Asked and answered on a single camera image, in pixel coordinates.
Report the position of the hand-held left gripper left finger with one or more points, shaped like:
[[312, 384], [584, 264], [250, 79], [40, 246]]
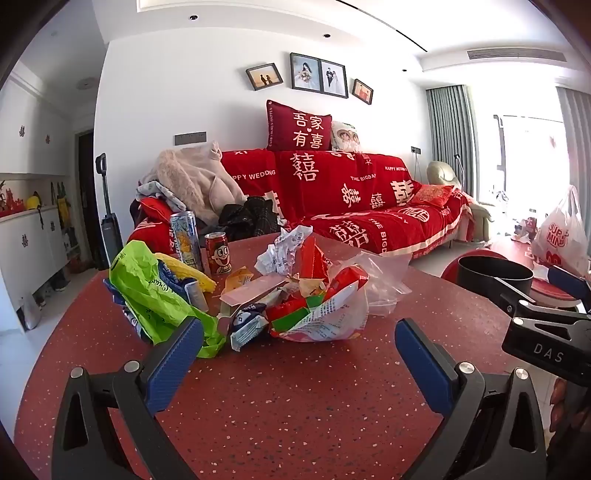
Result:
[[178, 355]]

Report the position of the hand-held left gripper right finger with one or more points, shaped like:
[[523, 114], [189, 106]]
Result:
[[422, 364]]

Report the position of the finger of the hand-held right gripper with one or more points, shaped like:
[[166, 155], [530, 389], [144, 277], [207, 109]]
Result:
[[512, 293], [565, 279]]

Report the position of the black round bin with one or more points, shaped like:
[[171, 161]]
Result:
[[485, 286]]

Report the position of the green plastic bag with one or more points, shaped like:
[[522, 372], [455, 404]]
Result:
[[147, 295]]

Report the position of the yellow snack bag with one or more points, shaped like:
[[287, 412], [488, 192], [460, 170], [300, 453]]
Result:
[[196, 277]]

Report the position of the blue plastic bag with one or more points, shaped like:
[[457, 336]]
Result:
[[168, 272]]

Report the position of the clear plastic bag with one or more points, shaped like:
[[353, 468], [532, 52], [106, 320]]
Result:
[[383, 286]]

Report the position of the pile of snack wrappers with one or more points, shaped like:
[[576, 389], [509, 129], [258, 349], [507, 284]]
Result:
[[295, 318]]

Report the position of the person's right hand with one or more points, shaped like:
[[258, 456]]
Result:
[[561, 406]]

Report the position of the round red coffee table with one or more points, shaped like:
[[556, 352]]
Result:
[[517, 249]]

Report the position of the white printed plastic bag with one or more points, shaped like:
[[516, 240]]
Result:
[[561, 235]]

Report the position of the cluster of small table items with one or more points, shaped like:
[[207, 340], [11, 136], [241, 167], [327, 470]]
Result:
[[526, 230]]

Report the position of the red drink can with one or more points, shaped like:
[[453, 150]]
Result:
[[217, 256]]

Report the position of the tall printed drink can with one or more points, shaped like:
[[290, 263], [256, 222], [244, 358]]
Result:
[[184, 240]]

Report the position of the small embroidered red cushion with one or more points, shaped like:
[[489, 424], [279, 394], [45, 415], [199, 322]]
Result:
[[431, 194]]

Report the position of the beige leather sofa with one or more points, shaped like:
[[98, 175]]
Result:
[[443, 175]]

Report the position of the grey green curtain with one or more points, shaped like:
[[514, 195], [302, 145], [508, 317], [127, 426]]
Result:
[[452, 138], [577, 138]]

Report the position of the upright vacuum cleaner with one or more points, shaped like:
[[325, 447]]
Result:
[[111, 226]]

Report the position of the red pillow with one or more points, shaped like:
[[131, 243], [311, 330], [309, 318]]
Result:
[[157, 210]]

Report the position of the dark plaid clothing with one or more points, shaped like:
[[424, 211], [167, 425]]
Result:
[[249, 217]]

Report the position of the grey white clothes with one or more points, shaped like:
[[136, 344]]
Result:
[[154, 190]]

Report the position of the beige fluffy coat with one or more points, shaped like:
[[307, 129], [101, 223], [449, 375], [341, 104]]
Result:
[[184, 180]]

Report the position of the yellow black hanging bag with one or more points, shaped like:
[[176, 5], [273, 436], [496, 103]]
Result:
[[63, 205]]

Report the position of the white cabinet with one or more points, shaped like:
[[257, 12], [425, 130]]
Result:
[[27, 240]]

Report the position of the dark door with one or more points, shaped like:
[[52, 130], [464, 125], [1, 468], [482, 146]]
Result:
[[87, 184]]

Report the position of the red covered sofa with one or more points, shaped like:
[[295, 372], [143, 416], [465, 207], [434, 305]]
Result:
[[332, 184]]

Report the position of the yellow plush toy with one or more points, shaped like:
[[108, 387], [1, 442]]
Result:
[[34, 201]]

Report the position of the cartoon printed cushion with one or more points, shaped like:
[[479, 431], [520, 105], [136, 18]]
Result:
[[344, 136]]

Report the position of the large red printed cushion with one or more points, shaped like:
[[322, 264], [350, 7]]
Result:
[[300, 127]]

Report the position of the grey wall switch panel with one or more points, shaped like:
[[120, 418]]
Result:
[[190, 138]]

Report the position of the small red portrait frame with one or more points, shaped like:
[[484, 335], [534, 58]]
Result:
[[363, 91]]

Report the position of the couple portrait frame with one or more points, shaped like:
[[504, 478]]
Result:
[[333, 78]]

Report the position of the sunset photo frame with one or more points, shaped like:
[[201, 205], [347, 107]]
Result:
[[263, 77]]

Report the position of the bride portrait frame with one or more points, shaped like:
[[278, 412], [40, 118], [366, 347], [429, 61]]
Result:
[[305, 73]]

